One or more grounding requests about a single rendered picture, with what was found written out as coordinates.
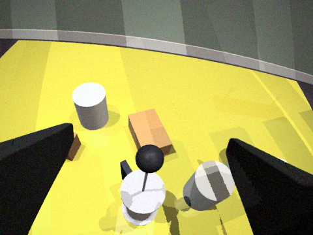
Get glass french press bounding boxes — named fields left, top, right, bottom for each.
left=120, top=144, right=166, bottom=225

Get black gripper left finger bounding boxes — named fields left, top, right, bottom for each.
left=0, top=123, right=74, bottom=235

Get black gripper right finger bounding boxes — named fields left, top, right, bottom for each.
left=226, top=138, right=313, bottom=235

